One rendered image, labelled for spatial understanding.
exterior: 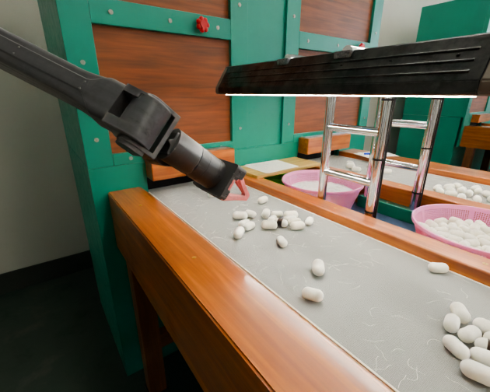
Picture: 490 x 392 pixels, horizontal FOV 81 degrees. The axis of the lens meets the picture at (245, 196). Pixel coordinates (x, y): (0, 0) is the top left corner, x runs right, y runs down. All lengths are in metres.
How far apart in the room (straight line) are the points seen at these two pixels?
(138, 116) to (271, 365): 0.35
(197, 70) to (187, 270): 0.70
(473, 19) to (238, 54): 2.54
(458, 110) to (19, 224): 3.42
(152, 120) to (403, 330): 0.45
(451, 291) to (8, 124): 1.83
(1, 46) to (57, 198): 1.42
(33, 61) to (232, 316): 0.44
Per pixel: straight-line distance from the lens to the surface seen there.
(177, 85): 0.99
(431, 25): 3.46
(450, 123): 3.30
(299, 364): 0.37
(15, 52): 0.55
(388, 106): 0.71
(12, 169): 1.88
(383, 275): 0.58
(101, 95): 0.46
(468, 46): 0.48
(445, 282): 0.61
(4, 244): 2.01
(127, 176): 0.95
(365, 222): 0.71
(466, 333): 0.49
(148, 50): 0.97
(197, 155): 0.47
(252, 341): 0.38
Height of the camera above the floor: 1.04
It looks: 20 degrees down
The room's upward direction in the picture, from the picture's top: straight up
